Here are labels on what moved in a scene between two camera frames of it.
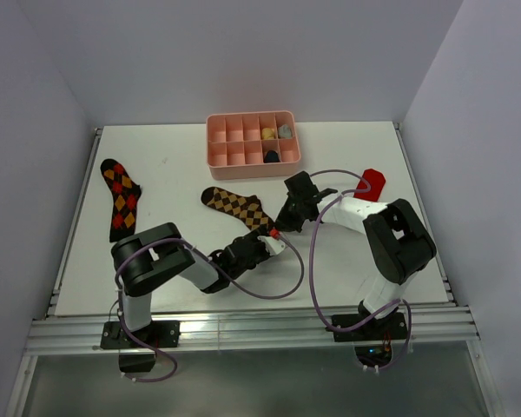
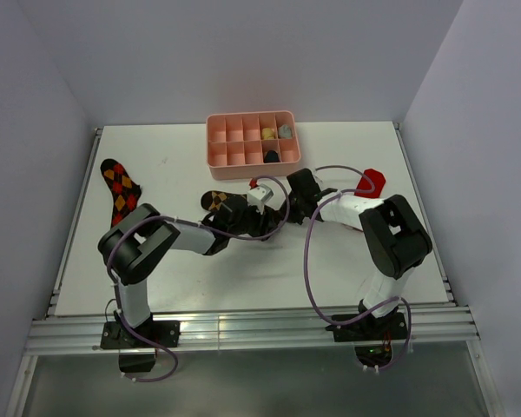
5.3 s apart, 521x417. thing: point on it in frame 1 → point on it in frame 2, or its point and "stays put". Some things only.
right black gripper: [284, 221] stays put
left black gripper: [253, 236] → [265, 223]
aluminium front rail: [90, 334] stays put
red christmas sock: [376, 180] stays put
